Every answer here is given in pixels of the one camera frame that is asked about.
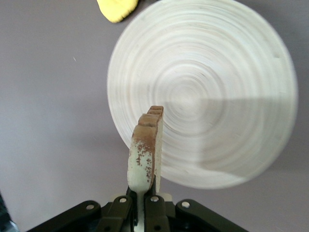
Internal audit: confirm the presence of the yellow quilted oven mitt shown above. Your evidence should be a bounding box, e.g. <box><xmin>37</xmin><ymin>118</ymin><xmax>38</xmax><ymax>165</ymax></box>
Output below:
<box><xmin>96</xmin><ymin>0</ymin><xmax>140</xmax><ymax>24</ymax></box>

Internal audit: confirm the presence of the round light wooden plate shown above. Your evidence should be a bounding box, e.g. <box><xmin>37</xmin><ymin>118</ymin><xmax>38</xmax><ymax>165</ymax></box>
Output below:
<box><xmin>107</xmin><ymin>0</ymin><xmax>298</xmax><ymax>191</ymax></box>

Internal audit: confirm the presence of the brown bread toast slice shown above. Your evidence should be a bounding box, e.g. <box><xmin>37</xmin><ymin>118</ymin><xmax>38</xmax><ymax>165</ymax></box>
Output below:
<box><xmin>126</xmin><ymin>105</ymin><xmax>165</xmax><ymax>232</ymax></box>

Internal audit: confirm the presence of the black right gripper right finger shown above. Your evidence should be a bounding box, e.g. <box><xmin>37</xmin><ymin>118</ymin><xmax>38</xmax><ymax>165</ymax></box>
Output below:
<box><xmin>144</xmin><ymin>187</ymin><xmax>249</xmax><ymax>232</ymax></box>

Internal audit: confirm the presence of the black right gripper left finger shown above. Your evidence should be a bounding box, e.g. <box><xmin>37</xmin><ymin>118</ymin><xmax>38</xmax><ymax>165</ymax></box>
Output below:
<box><xmin>26</xmin><ymin>187</ymin><xmax>138</xmax><ymax>232</ymax></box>

